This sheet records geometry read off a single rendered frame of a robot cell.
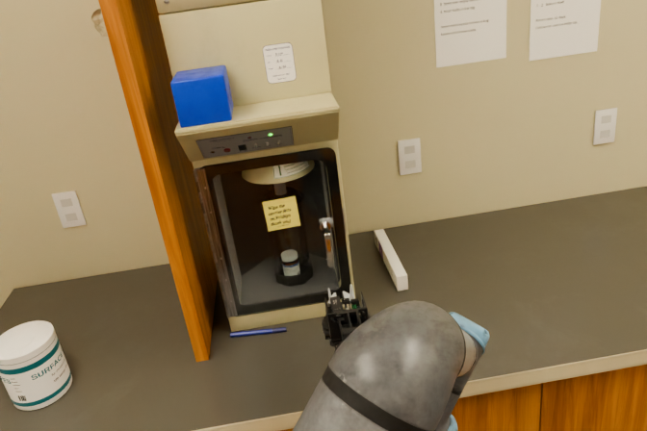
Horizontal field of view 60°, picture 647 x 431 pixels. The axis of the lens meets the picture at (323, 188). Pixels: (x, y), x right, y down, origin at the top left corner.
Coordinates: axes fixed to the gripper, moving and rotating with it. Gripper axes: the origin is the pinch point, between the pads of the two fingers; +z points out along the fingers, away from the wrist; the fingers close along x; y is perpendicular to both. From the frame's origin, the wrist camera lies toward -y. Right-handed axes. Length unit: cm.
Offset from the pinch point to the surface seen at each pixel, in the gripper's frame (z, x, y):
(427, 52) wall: 66, -38, 33
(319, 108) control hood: 11.7, -1.5, 36.7
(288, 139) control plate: 17.1, 5.3, 29.6
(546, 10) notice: 65, -74, 40
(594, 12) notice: 65, -88, 38
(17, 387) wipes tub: 7, 71, -13
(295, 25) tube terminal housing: 23, 0, 51
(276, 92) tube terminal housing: 22.6, 6.1, 38.2
